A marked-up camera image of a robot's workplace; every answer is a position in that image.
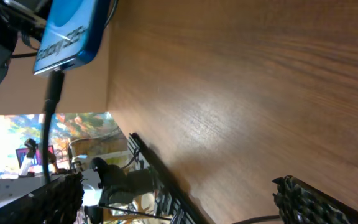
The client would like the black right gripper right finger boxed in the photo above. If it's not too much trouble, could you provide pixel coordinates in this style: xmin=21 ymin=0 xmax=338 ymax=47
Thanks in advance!
xmin=272 ymin=175 xmax=358 ymax=224

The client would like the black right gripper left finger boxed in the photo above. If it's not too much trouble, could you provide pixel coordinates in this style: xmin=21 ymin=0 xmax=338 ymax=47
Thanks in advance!
xmin=0 ymin=173 xmax=84 ymax=224

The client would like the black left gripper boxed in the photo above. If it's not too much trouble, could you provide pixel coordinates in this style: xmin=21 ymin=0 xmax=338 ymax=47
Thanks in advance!
xmin=0 ymin=0 xmax=52 ymax=84

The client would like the blue Galaxy smartphone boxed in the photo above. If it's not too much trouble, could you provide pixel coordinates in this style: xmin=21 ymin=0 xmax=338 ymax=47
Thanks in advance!
xmin=33 ymin=0 xmax=111 ymax=76

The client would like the black charger cable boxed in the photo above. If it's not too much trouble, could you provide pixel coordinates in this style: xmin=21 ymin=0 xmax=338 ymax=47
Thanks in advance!
xmin=41 ymin=70 xmax=65 ymax=185

